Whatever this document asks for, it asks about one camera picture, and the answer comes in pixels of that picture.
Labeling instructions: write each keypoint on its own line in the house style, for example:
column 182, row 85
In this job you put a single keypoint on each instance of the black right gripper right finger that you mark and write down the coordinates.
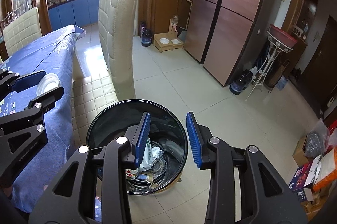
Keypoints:
column 264, row 195

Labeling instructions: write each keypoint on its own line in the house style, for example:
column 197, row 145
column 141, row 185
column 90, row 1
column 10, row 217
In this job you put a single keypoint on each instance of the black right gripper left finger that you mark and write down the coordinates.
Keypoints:
column 93, row 182

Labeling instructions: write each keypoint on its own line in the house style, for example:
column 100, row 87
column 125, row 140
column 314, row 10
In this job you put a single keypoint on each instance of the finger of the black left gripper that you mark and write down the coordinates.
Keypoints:
column 14, row 82
column 47, row 100

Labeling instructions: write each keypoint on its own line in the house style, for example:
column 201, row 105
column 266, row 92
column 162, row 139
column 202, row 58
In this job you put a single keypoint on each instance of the green white milk carton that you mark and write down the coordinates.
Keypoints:
column 152, row 154

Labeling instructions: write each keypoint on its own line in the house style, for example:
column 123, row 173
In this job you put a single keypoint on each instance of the black round trash bin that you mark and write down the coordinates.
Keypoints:
column 167, row 142

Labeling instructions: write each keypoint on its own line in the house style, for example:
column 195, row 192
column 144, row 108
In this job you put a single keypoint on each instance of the blue patterned tablecloth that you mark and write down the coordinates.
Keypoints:
column 52, row 53

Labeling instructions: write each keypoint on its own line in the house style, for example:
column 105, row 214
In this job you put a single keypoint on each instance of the cardboard boxes pile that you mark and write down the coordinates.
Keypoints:
column 313, row 178

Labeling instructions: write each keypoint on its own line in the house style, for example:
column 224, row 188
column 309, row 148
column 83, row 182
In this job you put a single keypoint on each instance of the cream chair far side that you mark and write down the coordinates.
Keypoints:
column 22, row 31

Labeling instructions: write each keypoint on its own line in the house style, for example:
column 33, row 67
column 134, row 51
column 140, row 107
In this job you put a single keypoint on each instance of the plastic bag on floor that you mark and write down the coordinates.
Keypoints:
column 316, row 140

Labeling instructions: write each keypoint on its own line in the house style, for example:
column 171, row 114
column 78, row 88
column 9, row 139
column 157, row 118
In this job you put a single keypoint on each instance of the blue kitchen cabinets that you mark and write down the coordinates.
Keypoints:
column 78, row 12

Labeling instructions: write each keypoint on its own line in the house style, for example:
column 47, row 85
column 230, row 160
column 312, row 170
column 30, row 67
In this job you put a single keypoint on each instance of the dark bottle on floor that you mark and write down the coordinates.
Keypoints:
column 145, row 34

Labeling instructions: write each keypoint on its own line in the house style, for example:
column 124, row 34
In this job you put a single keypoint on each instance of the blue water jug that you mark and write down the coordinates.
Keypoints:
column 241, row 83

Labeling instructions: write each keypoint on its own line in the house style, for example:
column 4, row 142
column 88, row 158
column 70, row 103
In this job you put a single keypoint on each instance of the cream chair near bin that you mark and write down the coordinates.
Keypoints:
column 116, row 31

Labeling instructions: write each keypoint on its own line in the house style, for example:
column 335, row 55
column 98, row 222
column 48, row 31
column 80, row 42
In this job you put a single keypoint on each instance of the wooden pet feeder stand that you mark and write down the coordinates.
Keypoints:
column 168, row 41

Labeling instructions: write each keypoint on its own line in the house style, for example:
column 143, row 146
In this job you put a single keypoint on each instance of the white metal plant stand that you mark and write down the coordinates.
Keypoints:
column 277, row 41

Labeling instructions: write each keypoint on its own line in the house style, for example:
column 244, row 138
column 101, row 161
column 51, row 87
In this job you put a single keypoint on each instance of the copper pink refrigerator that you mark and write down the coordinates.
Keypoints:
column 218, row 33

